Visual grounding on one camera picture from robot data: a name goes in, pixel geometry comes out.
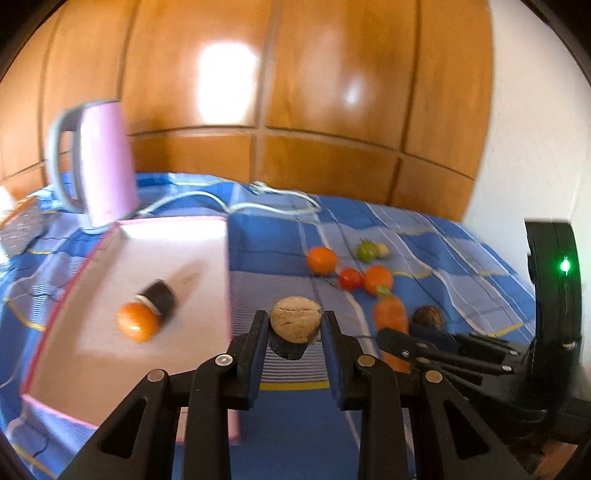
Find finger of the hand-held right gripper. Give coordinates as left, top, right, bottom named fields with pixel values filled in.
left=378, top=328, right=514, bottom=386
left=410, top=323, right=525, bottom=365

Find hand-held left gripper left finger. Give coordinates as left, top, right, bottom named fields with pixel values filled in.
left=58, top=310, right=270, bottom=480

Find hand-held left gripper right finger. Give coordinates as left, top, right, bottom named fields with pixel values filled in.
left=321, top=311, right=532, bottom=480

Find orange carrot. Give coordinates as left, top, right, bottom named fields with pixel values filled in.
left=373, top=285, right=413, bottom=374

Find orange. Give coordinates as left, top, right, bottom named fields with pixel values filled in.
left=363, top=264, right=394, bottom=296
left=307, top=246, right=339, bottom=277
left=117, top=302, right=160, bottom=343

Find pink tray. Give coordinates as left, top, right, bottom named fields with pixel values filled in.
left=21, top=216, right=243, bottom=439

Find dark brown kiwi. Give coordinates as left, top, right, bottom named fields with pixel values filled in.
left=412, top=305, right=446, bottom=330

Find blue plaid bedsheet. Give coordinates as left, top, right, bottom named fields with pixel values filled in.
left=0, top=172, right=539, bottom=480

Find pink electric kettle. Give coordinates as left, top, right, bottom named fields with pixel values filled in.
left=46, top=99, right=141, bottom=234

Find silver patterned packet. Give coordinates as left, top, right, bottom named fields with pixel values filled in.
left=0, top=196, right=47, bottom=254

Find wooden wardrobe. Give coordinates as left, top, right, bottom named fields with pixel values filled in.
left=0, top=0, right=495, bottom=222

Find white power cable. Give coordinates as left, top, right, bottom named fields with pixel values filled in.
left=136, top=181, right=321, bottom=217

